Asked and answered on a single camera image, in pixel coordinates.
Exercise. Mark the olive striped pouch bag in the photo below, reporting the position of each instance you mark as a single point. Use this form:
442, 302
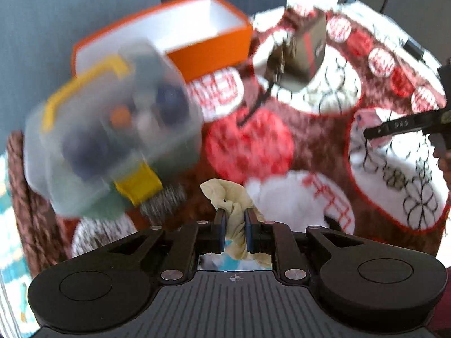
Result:
295, 61

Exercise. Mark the pink tissue packet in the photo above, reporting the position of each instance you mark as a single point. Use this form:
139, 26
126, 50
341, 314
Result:
366, 118

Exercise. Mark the cream yellow cloth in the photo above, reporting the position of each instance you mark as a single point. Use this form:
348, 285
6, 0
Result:
234, 200

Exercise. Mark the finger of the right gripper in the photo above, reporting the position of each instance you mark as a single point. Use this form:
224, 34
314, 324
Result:
423, 121

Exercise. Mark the red floral plush blanket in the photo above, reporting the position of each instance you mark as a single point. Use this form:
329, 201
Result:
301, 157

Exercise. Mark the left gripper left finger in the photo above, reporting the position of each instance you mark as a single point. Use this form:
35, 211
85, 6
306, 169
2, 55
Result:
219, 231

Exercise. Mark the clear plastic storage container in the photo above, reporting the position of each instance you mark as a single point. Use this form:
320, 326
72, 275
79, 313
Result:
113, 136

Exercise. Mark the orange cardboard box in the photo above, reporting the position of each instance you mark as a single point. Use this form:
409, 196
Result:
199, 36

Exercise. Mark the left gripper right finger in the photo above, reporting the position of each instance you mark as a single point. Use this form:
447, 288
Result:
254, 236

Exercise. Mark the brown patterned fabric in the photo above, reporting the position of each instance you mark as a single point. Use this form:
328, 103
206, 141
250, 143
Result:
42, 233

